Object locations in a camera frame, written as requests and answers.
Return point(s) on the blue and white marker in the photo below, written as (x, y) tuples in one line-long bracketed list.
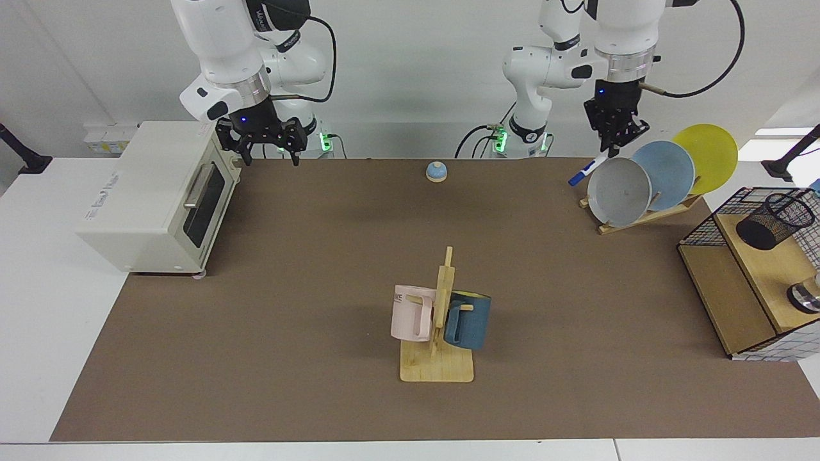
[(586, 171)]

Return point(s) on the black mesh pen holder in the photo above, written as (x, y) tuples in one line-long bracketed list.
[(769, 227)]

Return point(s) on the grey plate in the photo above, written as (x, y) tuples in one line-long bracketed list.
[(618, 192)]

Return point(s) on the light blue plate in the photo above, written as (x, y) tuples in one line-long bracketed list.
[(669, 176)]

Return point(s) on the wooden plate rack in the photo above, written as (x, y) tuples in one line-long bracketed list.
[(647, 218)]

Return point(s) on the yellow plate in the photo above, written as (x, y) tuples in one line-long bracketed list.
[(714, 160)]

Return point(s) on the pale toaster oven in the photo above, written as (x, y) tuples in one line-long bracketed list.
[(147, 192)]

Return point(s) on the small blue round bell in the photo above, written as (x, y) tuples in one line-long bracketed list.
[(436, 171)]

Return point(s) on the black clamp stand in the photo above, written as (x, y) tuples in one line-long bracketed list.
[(778, 169), (32, 163)]

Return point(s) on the pink mug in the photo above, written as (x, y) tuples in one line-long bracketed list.
[(407, 314)]

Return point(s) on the brown table cloth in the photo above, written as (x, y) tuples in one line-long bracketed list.
[(320, 358)]

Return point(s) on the dark teal mug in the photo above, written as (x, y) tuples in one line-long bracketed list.
[(471, 320)]

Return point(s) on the round steel rimmed lid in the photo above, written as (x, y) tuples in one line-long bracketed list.
[(804, 298)]

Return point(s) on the wooden cup stand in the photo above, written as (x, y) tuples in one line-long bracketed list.
[(439, 368)]

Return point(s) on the white wall socket box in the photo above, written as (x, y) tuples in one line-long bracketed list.
[(109, 139)]

